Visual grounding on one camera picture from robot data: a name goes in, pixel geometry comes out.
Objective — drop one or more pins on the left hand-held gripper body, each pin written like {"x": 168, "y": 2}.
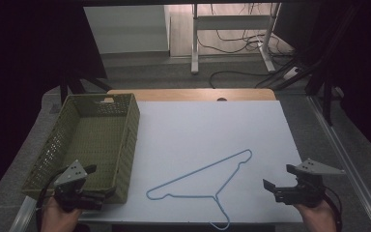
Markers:
{"x": 71, "y": 188}

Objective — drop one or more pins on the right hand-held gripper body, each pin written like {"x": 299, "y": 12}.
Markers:
{"x": 302, "y": 191}

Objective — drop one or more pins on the olive green plastic basket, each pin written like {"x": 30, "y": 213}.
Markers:
{"x": 93, "y": 138}

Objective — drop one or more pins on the person's right hand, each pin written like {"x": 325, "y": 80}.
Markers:
{"x": 315, "y": 217}

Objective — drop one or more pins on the person's left hand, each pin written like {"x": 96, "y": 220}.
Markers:
{"x": 58, "y": 217}

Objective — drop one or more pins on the black metal stand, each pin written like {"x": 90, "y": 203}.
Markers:
{"x": 327, "y": 96}

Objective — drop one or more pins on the white table mat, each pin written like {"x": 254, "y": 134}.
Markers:
{"x": 206, "y": 129}

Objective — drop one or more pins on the white power strip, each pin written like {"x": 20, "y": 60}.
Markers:
{"x": 291, "y": 73}

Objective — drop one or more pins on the dark table grommet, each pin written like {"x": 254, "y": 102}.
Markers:
{"x": 221, "y": 99}

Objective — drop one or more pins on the white cabinet panel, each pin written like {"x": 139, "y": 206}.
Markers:
{"x": 128, "y": 29}

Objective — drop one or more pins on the aluminium rail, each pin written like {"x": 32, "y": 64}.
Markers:
{"x": 344, "y": 154}
{"x": 24, "y": 214}

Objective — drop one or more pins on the white desk frame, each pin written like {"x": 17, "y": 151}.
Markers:
{"x": 232, "y": 22}

